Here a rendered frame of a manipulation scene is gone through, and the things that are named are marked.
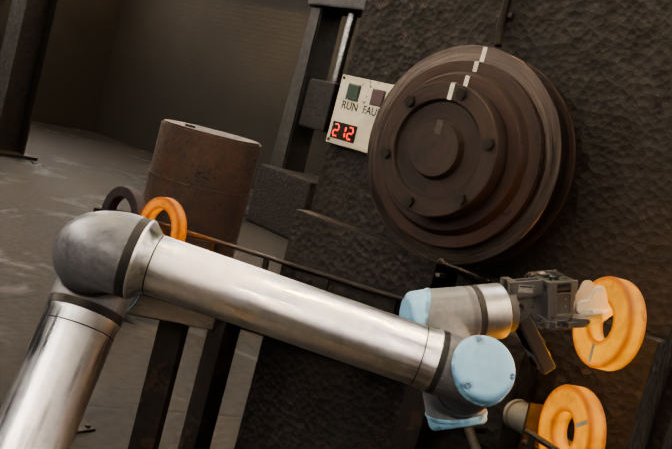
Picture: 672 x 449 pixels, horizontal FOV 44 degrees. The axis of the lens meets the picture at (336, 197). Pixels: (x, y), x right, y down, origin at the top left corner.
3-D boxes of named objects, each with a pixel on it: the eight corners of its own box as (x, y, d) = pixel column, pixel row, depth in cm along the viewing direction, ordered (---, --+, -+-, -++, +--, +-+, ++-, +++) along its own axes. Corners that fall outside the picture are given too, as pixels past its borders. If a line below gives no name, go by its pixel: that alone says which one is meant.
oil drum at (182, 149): (182, 264, 520) (216, 126, 512) (246, 295, 484) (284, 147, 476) (103, 261, 474) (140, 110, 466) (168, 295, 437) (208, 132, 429)
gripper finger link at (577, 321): (607, 316, 134) (558, 320, 132) (607, 325, 135) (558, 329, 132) (591, 307, 139) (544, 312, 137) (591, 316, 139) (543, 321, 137)
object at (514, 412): (526, 431, 160) (533, 400, 160) (551, 447, 151) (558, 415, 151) (499, 427, 158) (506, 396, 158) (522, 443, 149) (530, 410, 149)
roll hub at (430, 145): (377, 199, 183) (410, 75, 180) (486, 234, 166) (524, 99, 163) (362, 196, 179) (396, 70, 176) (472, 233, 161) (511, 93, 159)
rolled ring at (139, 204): (141, 189, 242) (150, 191, 245) (105, 182, 254) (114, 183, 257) (131, 252, 242) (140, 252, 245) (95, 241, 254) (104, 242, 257)
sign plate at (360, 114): (330, 142, 217) (347, 75, 216) (409, 165, 201) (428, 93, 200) (324, 141, 216) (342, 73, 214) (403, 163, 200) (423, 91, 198)
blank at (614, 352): (600, 274, 148) (585, 269, 147) (657, 288, 133) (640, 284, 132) (579, 358, 148) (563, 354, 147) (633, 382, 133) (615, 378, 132)
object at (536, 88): (361, 230, 198) (412, 38, 193) (537, 295, 169) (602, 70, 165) (344, 229, 193) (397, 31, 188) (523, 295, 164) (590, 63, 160)
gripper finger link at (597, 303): (629, 285, 136) (579, 289, 134) (627, 320, 137) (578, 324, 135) (618, 280, 139) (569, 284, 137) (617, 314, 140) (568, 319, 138)
